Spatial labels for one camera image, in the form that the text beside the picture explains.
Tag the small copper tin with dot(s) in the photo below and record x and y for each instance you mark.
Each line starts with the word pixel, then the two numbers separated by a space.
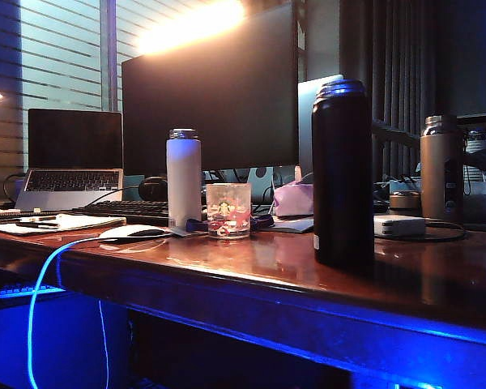
pixel 405 200

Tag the purple tissue pack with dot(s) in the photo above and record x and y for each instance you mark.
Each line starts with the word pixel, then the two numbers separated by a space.
pixel 291 200

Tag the white notepad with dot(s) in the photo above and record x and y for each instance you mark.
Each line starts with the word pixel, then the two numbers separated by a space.
pixel 85 222

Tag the backlit under-desk keyboard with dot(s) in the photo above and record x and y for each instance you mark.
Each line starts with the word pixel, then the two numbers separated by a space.
pixel 24 291

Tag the black spiral notebook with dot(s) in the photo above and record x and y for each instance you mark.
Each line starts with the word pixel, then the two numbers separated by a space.
pixel 24 214

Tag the white window blinds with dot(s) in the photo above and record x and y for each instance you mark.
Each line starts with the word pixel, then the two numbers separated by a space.
pixel 60 61

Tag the clear plastic storage box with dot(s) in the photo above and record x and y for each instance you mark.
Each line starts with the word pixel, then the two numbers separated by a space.
pixel 484 202

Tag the black headphones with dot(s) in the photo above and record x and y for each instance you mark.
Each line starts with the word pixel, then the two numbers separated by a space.
pixel 154 189

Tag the dark metal rail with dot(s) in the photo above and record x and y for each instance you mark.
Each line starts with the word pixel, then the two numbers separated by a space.
pixel 397 132

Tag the white computer mouse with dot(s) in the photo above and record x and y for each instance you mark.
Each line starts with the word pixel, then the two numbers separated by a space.
pixel 121 232

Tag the brown thermos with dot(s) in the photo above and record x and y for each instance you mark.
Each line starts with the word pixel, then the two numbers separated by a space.
pixel 439 174

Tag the white thermos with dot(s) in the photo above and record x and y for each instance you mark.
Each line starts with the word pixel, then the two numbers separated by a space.
pixel 184 182

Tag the black thermos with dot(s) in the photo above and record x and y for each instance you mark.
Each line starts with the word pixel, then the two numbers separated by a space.
pixel 342 182

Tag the printed glass cup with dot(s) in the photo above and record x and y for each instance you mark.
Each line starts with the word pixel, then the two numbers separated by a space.
pixel 228 210

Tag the white power adapter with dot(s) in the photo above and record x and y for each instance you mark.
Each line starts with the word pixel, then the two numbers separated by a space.
pixel 397 225

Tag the black keyboard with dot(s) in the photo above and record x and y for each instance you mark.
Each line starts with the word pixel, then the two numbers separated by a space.
pixel 125 208

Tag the large black monitor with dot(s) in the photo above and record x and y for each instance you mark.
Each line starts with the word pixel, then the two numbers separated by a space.
pixel 210 113

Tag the dark paper sheet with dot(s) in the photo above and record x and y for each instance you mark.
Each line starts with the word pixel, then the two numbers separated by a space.
pixel 295 226

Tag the power strip with plugs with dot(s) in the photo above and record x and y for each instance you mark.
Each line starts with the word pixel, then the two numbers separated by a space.
pixel 381 198

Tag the black pen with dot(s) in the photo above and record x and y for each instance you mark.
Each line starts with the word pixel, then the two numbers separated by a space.
pixel 40 225
pixel 24 220

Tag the silver open laptop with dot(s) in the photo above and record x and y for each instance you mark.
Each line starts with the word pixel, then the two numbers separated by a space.
pixel 75 138

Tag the under-desk cabinet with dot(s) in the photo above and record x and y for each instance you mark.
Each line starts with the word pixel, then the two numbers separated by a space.
pixel 65 344

